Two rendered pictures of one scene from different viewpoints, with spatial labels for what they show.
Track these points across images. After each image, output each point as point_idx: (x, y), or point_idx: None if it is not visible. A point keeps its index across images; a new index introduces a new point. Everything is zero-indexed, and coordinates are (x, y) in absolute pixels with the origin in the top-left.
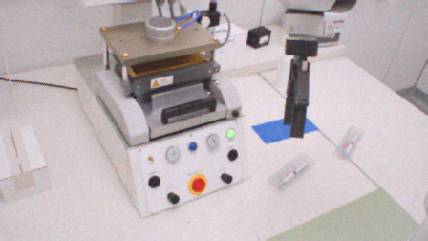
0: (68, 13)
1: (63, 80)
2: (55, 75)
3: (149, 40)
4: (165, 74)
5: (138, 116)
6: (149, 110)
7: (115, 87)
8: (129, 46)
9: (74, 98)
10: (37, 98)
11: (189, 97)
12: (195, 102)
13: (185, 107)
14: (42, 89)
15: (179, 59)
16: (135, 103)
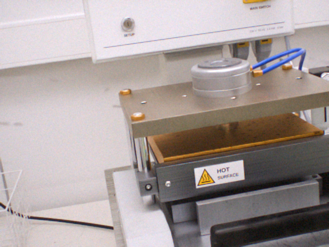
0: (122, 116)
1: (108, 218)
2: (100, 210)
3: (198, 98)
4: (226, 156)
5: (158, 242)
6: (194, 236)
7: (133, 193)
8: (154, 107)
9: (114, 243)
10: (60, 242)
11: (287, 210)
12: (291, 213)
13: (266, 223)
14: (72, 231)
15: (261, 134)
16: (159, 218)
